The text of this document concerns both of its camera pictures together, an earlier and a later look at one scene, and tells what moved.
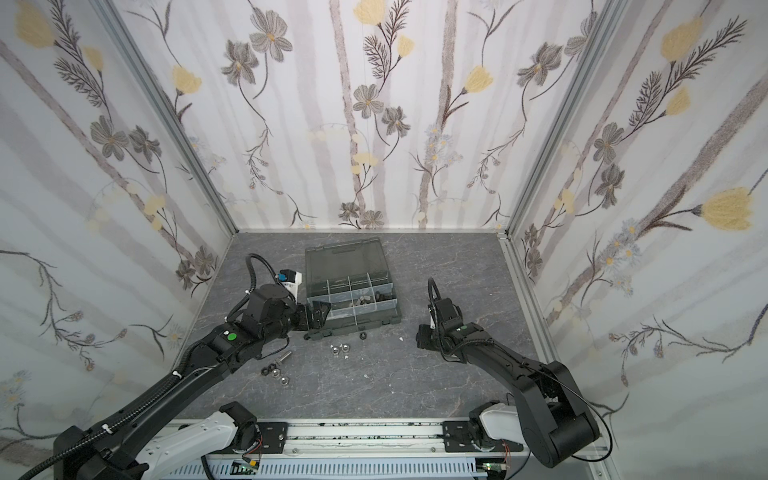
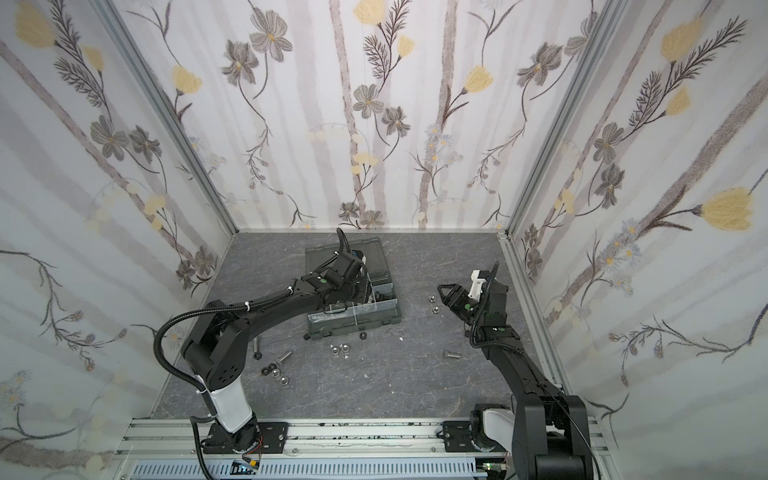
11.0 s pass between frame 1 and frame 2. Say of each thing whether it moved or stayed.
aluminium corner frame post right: stayed
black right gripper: moved
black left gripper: moved
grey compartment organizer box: stayed
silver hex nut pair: stayed
